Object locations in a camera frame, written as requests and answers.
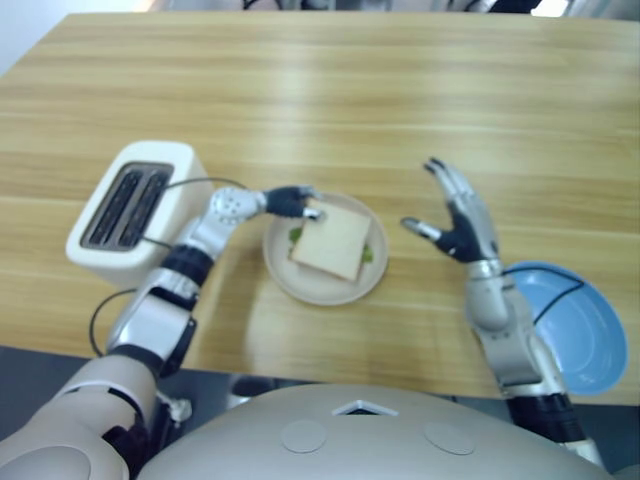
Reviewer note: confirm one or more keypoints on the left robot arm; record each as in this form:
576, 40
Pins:
150, 320

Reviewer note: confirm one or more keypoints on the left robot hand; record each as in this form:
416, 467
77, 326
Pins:
287, 201

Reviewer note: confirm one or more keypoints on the robot body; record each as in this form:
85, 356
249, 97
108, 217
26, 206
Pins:
370, 435

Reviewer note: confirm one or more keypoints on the beige plate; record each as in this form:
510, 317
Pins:
326, 249

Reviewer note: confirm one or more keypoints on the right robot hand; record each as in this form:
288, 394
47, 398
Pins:
465, 225

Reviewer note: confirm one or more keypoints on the bread slice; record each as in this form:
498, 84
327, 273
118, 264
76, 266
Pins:
332, 240

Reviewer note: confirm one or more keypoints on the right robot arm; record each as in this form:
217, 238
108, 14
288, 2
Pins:
505, 330

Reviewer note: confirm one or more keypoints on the green lettuce leaf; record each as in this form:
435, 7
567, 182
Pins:
369, 254

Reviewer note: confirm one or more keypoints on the cream toaster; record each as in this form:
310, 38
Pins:
132, 212

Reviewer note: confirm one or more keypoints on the blue plate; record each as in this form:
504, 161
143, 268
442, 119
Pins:
582, 330

